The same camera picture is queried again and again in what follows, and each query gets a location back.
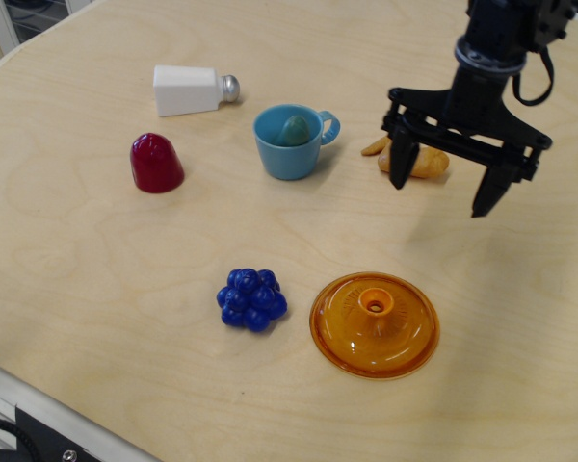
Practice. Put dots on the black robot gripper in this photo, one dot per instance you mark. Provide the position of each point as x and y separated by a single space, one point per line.
469 120

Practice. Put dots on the green toy cucumber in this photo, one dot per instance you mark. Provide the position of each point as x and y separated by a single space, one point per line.
294 132

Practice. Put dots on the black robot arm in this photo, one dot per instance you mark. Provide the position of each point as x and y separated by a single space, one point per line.
501 34

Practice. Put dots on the light blue plastic cup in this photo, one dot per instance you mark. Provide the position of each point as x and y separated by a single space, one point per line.
292 163

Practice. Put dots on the toy fried chicken wing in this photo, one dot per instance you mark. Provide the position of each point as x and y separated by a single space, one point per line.
430 162

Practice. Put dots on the orange transparent pot lid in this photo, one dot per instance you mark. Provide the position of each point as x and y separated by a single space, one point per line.
374 325

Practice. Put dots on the blue toy grape bunch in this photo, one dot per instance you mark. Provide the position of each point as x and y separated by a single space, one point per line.
251 299

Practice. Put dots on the white salt shaker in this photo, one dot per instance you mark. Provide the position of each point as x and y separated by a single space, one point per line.
183 90

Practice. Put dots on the dark red plastic dome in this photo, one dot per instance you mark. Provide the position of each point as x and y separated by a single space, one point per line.
155 165

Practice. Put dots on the black corner bracket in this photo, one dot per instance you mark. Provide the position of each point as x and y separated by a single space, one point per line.
52 445

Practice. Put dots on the aluminium table frame rail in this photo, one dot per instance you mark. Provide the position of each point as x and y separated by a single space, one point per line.
98 441

